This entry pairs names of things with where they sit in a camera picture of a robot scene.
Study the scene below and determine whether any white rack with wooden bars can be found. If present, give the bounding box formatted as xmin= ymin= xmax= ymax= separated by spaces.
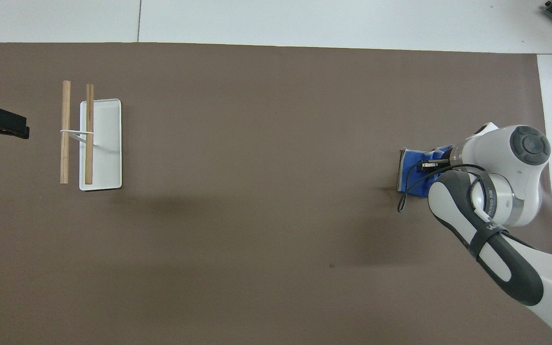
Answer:
xmin=60 ymin=80 xmax=123 ymax=192

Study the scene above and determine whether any black cable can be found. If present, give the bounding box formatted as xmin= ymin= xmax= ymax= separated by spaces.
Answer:
xmin=397 ymin=163 xmax=487 ymax=214

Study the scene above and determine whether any blue towel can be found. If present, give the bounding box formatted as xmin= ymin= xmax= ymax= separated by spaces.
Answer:
xmin=396 ymin=145 xmax=454 ymax=198

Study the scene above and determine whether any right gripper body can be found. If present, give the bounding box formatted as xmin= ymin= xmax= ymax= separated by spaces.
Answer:
xmin=420 ymin=148 xmax=453 ymax=174

